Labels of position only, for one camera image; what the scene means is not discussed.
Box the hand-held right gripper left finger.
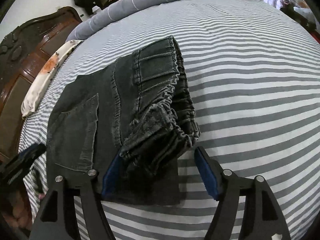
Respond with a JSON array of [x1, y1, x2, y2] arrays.
[[29, 152, 123, 240]]

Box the grey white striped bed sheet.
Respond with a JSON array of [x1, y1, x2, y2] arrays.
[[17, 0, 320, 240]]

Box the dark grey denim pants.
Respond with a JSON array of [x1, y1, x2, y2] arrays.
[[46, 35, 202, 205]]

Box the floral white pillow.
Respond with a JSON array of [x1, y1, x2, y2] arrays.
[[21, 40, 84, 119]]

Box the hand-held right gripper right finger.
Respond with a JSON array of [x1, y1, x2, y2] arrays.
[[194, 146, 292, 240]]

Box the carved dark wooden headboard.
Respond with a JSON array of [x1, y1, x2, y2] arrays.
[[0, 6, 83, 165]]

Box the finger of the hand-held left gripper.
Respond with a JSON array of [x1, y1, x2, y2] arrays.
[[0, 144, 47, 188]]

